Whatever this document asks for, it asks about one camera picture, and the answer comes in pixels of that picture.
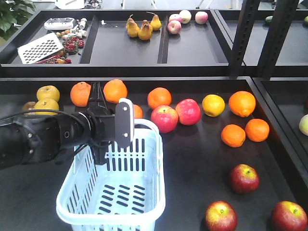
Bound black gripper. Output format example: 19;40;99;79
86;82;134;165

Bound light blue plastic basket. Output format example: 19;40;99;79
56;119;166;231

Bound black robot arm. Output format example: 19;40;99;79
0;82;134;169

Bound orange back left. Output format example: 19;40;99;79
147;87;172;109

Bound pink red apple left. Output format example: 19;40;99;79
151;105;179;133

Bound pink red apple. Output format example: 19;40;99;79
151;105;179;133
175;98;201;126

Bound pink red apple right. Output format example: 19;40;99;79
175;98;201;126

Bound white perforated tray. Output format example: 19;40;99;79
17;33;64;64

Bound yellow orange citrus fruit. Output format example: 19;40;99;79
202;94;225;117

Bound orange front left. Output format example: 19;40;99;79
221;124;246;148

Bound potted green plant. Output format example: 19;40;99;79
0;0;36;40

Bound large orange with nub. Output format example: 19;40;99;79
229;91;256;117

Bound dark red apple edge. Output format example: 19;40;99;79
205;200;238;231

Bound dark red apple middle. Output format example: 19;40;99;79
229;164;260;194

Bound dark red apple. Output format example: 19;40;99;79
271;201;308;231
229;164;260;194

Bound orange front right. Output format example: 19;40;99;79
244;118;270;142

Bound dark red apple front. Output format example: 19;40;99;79
271;201;308;231

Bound black shelf upright posts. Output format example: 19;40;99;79
223;0;308;77

